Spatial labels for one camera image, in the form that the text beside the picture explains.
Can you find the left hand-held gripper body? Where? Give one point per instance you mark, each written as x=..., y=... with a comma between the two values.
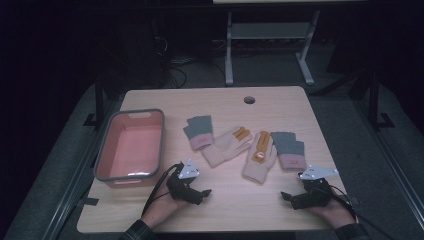
x=181, y=188

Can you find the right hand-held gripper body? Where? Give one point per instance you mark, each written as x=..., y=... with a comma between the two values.
x=313, y=195

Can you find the cream glove with orange animal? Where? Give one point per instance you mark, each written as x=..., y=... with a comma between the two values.
x=256, y=170
x=223, y=146

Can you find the pink basket with grey rim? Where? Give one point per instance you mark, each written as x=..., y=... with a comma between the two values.
x=133, y=150

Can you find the person's left hand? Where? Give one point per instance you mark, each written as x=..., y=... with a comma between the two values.
x=163, y=206

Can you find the person's right hand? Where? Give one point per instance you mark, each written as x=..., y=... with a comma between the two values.
x=335, y=211

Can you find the grey and pink fingerless glove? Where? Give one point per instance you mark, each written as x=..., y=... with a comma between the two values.
x=199, y=128
x=288, y=145

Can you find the black tape strip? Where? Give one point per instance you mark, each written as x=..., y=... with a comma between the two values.
x=91, y=201

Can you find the black stand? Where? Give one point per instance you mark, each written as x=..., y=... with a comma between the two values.
x=374, y=100
x=99, y=100

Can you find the grey metal stand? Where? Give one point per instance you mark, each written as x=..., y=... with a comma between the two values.
x=270, y=30

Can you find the grey metal rail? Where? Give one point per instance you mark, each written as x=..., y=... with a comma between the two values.
x=76, y=180
x=390, y=160

